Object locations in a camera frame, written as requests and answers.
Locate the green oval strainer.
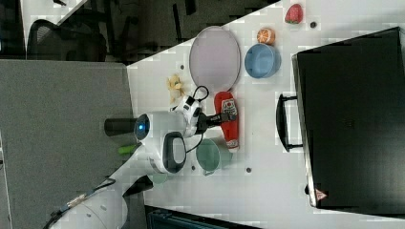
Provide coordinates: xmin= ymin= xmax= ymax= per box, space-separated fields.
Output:
xmin=148 ymin=174 xmax=168 ymax=185

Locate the black office chair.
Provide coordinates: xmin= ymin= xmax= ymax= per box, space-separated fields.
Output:
xmin=27 ymin=19 xmax=107 ymax=62

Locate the blue metal rail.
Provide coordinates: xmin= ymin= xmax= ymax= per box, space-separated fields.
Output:
xmin=145 ymin=205 xmax=260 ymax=229

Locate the toy orange half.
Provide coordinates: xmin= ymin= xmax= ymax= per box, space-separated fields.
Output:
xmin=257 ymin=28 xmax=275 ymax=45

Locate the black cable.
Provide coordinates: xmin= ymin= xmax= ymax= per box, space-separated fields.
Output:
xmin=184 ymin=85 xmax=210 ymax=155

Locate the red ketchup bottle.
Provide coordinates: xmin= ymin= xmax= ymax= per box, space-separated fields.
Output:
xmin=214 ymin=92 xmax=239 ymax=153

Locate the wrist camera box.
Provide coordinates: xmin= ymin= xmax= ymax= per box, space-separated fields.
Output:
xmin=174 ymin=95 xmax=202 ymax=137

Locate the grey round plate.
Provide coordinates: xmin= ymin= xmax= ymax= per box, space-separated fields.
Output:
xmin=189 ymin=26 xmax=241 ymax=94

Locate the toaster oven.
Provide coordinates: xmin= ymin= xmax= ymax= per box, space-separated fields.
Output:
xmin=291 ymin=27 xmax=405 ymax=219

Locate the peeled toy banana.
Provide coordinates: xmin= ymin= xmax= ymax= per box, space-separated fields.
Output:
xmin=166 ymin=74 xmax=185 ymax=104

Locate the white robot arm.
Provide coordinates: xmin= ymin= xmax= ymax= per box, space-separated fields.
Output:
xmin=43 ymin=112 xmax=237 ymax=229

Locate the green toy fruit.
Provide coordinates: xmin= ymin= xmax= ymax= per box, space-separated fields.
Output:
xmin=118 ymin=144 xmax=139 ymax=155

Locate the blue bowl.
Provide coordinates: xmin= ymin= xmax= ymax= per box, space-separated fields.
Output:
xmin=245 ymin=43 xmax=281 ymax=79

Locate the grey partition panel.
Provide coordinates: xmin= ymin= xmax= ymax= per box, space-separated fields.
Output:
xmin=0 ymin=60 xmax=134 ymax=229

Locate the green measuring cup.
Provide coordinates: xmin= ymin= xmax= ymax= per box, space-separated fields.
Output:
xmin=196 ymin=137 xmax=233 ymax=177

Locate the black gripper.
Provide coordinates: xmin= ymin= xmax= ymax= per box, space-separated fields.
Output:
xmin=196 ymin=113 xmax=237 ymax=135

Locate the pink toy strawberry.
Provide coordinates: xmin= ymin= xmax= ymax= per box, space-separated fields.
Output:
xmin=285 ymin=4 xmax=304 ymax=24

